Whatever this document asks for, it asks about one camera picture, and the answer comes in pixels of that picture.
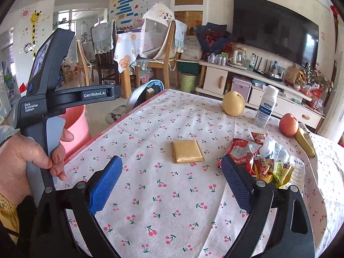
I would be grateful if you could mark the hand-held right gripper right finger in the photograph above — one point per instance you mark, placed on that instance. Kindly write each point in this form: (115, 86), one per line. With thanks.
(236, 182)

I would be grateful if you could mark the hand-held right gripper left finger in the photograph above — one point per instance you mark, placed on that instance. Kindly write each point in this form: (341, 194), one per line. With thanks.
(104, 185)

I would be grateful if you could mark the red yellow snack wrapper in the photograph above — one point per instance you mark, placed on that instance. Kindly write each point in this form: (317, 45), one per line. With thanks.
(262, 169)

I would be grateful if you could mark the large red snack wrapper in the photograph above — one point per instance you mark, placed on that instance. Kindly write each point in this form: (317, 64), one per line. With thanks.
(239, 150)

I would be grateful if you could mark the pink plastic bucket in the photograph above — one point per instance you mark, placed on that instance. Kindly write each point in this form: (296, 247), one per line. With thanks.
(78, 129)

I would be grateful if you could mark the yellow green snack wrapper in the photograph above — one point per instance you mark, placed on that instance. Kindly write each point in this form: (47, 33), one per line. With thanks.
(280, 173)

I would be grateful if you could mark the small white plastic bottle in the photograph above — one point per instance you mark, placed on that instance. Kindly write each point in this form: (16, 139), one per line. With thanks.
(275, 150)

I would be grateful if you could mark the small red snack wrapper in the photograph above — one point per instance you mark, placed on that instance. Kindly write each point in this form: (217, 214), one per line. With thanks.
(259, 137)

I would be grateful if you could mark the gold foil packet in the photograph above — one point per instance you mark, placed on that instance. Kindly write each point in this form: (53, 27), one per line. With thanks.
(187, 151)

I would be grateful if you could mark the person's left hand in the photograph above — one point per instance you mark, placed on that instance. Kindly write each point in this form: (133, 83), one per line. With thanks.
(16, 166)

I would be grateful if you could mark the light wooden chair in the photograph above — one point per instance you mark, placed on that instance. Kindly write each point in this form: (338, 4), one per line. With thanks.
(83, 61)

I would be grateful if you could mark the cherry print tablecloth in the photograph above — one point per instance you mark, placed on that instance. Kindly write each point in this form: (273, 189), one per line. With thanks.
(166, 207)

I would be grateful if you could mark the giraffe height chart sticker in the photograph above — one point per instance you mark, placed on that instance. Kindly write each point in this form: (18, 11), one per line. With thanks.
(35, 32)

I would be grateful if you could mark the red apple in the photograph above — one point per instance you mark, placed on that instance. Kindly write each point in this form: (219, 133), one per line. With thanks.
(288, 125)

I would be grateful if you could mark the tall white blue-label bottle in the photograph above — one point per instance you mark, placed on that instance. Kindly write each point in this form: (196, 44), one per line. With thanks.
(264, 110)

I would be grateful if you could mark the dark wooden chair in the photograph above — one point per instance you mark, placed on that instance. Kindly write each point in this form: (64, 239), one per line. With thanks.
(104, 59)

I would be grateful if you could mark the yellow pear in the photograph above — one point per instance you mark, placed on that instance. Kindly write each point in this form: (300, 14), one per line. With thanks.
(233, 103)

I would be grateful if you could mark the yellow banana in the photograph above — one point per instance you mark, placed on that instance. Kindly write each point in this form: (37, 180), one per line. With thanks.
(305, 142)

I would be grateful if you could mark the lavender storage box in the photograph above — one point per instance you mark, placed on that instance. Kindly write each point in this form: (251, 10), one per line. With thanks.
(240, 88)

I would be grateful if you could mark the dining table orange-print cloth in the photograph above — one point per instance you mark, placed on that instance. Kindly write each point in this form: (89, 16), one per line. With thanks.
(126, 51)

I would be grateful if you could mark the white television cabinet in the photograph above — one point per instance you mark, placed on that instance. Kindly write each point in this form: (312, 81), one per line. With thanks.
(215, 80)

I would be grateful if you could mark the light green waste bin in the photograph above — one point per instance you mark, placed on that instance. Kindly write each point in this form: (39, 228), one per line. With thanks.
(189, 83)

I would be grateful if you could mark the red plastic bag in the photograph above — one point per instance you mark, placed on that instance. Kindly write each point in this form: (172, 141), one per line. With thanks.
(315, 99)

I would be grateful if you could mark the green-label water bottle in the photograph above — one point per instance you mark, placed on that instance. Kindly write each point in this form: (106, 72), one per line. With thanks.
(251, 61)

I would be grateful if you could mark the brown snack bag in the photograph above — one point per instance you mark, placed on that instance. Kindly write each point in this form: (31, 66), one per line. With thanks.
(294, 75)

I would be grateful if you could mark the glass electric kettle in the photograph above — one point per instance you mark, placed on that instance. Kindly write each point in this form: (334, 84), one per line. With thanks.
(237, 57)

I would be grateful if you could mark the pack of small silver bottles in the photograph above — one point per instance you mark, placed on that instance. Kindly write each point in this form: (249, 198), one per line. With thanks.
(217, 59)

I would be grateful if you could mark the dark green storage box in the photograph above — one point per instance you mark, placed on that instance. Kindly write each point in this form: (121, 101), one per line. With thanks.
(188, 66)

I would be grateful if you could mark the wooden chair with cushion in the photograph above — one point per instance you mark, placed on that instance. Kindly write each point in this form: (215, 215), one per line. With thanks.
(165, 59)

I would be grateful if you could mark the white curtain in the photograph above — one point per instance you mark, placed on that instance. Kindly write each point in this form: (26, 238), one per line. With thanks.
(329, 86)

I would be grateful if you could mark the dried flower arrangement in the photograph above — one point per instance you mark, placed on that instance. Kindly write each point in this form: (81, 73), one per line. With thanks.
(318, 76)

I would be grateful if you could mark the white lace food cover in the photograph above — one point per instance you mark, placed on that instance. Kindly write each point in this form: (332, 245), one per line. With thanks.
(156, 29)

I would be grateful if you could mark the white printed sack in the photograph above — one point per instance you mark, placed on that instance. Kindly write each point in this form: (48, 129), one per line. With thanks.
(192, 48)

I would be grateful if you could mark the dark blue flower bouquet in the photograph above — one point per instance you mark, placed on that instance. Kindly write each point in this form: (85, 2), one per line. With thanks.
(212, 39)

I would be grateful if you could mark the black television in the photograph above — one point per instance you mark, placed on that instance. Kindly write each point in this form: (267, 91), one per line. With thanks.
(274, 27)

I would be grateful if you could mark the gold framed picture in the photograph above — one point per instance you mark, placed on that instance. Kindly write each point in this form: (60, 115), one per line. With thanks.
(188, 22)

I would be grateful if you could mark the wall poster blue bars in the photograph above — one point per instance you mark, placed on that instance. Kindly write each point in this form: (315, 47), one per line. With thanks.
(134, 2)

